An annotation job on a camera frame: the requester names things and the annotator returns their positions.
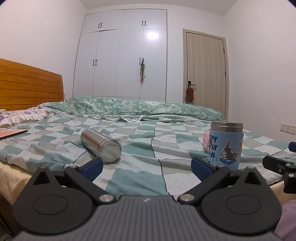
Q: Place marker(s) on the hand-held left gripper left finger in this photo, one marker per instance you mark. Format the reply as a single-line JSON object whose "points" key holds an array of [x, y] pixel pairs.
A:
{"points": [[93, 167]]}

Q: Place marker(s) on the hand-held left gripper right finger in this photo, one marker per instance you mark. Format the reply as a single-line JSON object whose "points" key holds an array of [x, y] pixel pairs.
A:
{"points": [[200, 168]]}

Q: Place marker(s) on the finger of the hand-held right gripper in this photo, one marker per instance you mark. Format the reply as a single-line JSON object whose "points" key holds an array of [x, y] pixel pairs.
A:
{"points": [[293, 147], [275, 162]]}

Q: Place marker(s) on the silver steel cup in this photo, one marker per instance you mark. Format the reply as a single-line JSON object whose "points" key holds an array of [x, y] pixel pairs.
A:
{"points": [[101, 146]]}

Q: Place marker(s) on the blue cartoon print cup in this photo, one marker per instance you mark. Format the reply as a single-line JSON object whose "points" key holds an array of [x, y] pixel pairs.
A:
{"points": [[225, 148]]}

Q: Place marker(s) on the pink object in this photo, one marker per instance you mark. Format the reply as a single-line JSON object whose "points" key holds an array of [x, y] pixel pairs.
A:
{"points": [[205, 140]]}

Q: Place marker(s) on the green checkered bed sheet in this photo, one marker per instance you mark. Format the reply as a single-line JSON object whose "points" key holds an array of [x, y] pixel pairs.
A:
{"points": [[148, 148]]}

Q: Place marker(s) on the pink clothing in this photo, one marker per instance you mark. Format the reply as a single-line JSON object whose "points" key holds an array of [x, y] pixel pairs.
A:
{"points": [[288, 220]]}

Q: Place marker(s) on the green floral quilt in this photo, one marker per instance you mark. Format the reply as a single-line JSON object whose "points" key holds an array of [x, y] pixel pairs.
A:
{"points": [[129, 106]]}

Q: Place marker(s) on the brown hanging bag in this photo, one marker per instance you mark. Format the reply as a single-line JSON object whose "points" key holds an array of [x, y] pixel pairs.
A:
{"points": [[189, 95]]}

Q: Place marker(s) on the beige mattress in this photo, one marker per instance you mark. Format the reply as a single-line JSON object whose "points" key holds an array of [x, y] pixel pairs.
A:
{"points": [[11, 176]]}

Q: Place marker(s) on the red flat book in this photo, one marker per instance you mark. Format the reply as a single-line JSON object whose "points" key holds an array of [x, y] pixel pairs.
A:
{"points": [[11, 133]]}

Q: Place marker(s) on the purple floral pillow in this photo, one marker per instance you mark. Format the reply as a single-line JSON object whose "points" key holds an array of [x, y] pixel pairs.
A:
{"points": [[20, 115]]}

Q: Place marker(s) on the beige wooden door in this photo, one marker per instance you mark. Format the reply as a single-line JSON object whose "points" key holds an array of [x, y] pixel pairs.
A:
{"points": [[205, 74]]}

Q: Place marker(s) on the wooden headboard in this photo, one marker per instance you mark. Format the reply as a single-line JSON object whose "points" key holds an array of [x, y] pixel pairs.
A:
{"points": [[27, 88]]}

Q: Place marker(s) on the green hanging ornament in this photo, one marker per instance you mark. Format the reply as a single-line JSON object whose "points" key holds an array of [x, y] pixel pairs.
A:
{"points": [[142, 69]]}

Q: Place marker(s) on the white wardrobe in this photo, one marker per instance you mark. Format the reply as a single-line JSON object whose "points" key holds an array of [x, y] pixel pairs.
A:
{"points": [[120, 58]]}

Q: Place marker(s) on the white wall socket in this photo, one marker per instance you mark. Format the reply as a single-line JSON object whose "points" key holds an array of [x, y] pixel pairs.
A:
{"points": [[288, 128]]}

